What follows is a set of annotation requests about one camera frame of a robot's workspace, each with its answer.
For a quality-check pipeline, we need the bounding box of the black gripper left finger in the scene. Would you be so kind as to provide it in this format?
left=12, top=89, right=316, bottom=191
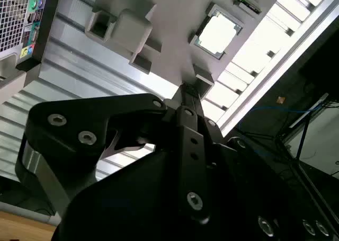
left=15, top=84, right=212, bottom=225

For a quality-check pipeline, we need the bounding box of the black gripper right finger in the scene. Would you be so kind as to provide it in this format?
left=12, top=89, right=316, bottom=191
left=188, top=86, right=332, bottom=241

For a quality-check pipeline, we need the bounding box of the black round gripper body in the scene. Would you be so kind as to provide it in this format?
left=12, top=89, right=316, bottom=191
left=51, top=150, right=259, bottom=241

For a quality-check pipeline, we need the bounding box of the silver CPU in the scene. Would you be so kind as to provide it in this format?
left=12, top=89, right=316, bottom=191
left=194, top=9, right=244, bottom=59

